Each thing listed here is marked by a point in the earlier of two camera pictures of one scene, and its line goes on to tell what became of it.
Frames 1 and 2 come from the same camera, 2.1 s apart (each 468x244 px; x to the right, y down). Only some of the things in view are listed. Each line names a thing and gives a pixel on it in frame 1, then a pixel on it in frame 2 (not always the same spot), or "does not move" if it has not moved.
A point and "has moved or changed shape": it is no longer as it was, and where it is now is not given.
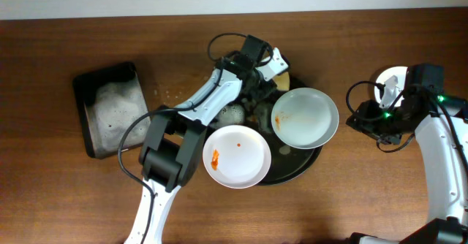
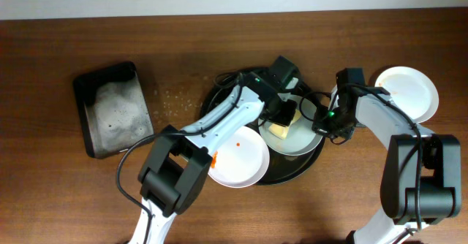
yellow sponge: x=282 y=81 has moved or changed shape
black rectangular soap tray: x=108 y=100 does not move
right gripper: x=365 y=120 → x=330 y=128
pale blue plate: x=306 y=117 has moved or changed shape
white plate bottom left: x=236 y=156 does not move
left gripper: x=261 y=89 → x=286 y=112
